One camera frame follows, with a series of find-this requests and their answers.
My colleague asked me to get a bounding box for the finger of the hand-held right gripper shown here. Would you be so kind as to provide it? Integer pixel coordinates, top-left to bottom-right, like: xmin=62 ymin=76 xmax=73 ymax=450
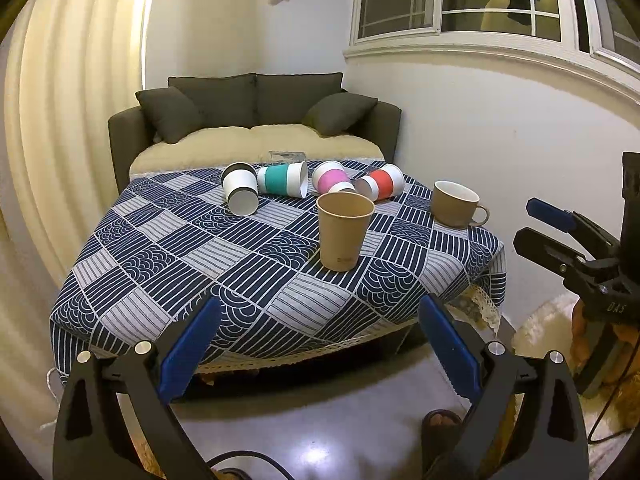
xmin=526 ymin=198 xmax=622 ymax=262
xmin=512 ymin=227 xmax=601 ymax=288

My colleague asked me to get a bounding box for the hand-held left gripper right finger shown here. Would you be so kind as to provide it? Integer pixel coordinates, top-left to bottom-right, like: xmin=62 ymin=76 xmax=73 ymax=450
xmin=418 ymin=294 xmax=591 ymax=480

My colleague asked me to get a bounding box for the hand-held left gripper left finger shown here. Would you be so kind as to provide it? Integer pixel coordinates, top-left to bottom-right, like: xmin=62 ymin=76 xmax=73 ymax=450
xmin=52 ymin=295 xmax=223 ymax=480

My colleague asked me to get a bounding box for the brown paper cup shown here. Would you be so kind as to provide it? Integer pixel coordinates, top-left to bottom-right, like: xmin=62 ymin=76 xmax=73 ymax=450
xmin=316 ymin=192 xmax=376 ymax=272

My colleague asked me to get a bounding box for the white cup with red band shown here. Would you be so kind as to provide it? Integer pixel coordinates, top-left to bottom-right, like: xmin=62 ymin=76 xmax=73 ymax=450
xmin=355 ymin=163 xmax=405 ymax=201

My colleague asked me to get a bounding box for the white cup with black band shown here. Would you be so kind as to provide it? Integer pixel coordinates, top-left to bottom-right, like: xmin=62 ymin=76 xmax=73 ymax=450
xmin=221 ymin=162 xmax=260 ymax=214

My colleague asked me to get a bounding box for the white cup with teal band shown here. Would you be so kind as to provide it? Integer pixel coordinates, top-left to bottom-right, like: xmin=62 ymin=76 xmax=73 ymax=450
xmin=256 ymin=161 xmax=309 ymax=198

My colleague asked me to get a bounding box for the white cup with pink band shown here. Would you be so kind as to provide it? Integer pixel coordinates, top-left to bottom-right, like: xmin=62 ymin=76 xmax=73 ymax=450
xmin=312 ymin=161 xmax=357 ymax=195

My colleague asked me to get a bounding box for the person's right hand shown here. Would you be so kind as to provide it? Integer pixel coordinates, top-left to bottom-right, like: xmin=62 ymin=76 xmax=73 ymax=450
xmin=571 ymin=302 xmax=640 ymax=376

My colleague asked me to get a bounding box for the person's foot in sandal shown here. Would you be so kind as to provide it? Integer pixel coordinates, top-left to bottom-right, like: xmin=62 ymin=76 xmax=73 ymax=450
xmin=421 ymin=410 xmax=464 ymax=463

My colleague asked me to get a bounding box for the blue patterned tablecloth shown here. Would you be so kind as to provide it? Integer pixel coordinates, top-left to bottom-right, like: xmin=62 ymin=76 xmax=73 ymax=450
xmin=49 ymin=160 xmax=506 ymax=386

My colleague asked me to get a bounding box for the brown ceramic mug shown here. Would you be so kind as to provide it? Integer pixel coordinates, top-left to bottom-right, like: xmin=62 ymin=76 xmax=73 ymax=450
xmin=431 ymin=180 xmax=491 ymax=227

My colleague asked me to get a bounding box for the cream sofa blanket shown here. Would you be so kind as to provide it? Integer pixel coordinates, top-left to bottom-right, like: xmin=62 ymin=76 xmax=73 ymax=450
xmin=129 ymin=124 xmax=386 ymax=178

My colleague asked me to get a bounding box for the white framed window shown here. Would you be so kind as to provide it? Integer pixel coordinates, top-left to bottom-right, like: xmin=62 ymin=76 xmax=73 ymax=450
xmin=342 ymin=0 xmax=640 ymax=77

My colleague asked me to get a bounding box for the dark grey sofa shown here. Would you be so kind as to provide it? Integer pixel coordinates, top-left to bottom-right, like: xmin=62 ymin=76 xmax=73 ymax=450
xmin=108 ymin=72 xmax=402 ymax=193

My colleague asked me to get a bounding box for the grey throw pillow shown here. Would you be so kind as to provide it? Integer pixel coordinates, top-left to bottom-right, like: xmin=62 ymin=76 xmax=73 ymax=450
xmin=301 ymin=92 xmax=378 ymax=137
xmin=136 ymin=86 xmax=206 ymax=144

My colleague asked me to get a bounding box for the cream curtain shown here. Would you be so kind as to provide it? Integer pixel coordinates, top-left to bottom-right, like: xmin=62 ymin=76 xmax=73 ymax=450
xmin=2 ymin=0 xmax=151 ymax=411

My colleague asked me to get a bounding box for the grey sofa back cushion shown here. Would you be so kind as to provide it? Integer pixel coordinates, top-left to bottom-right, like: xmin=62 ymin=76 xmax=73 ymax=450
xmin=168 ymin=74 xmax=258 ymax=131
xmin=255 ymin=72 xmax=345 ymax=126

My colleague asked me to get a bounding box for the black cable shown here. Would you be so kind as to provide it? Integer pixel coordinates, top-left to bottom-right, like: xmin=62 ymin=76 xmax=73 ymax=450
xmin=587 ymin=360 xmax=640 ymax=445
xmin=205 ymin=452 xmax=297 ymax=480

